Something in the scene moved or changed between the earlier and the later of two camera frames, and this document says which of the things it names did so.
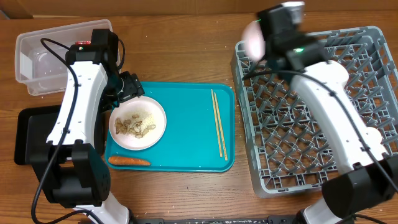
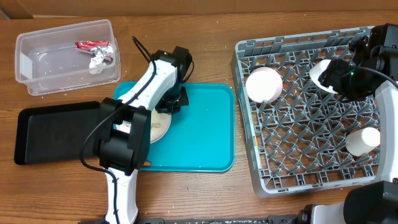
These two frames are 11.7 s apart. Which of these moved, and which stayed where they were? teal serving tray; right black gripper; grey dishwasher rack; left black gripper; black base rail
Moved: right black gripper; left black gripper
Stayed: teal serving tray; black base rail; grey dishwasher rack
